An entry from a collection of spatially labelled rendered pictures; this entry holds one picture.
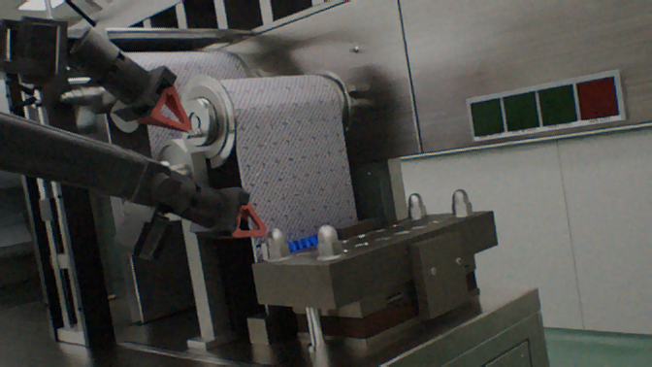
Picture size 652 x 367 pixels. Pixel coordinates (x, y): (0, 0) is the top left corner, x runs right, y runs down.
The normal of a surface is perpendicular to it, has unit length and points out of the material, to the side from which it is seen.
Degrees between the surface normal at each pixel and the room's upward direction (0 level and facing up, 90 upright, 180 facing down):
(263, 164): 90
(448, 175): 90
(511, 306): 90
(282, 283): 90
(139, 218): 75
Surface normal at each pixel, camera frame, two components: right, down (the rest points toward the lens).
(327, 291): -0.70, 0.15
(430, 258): 0.70, -0.07
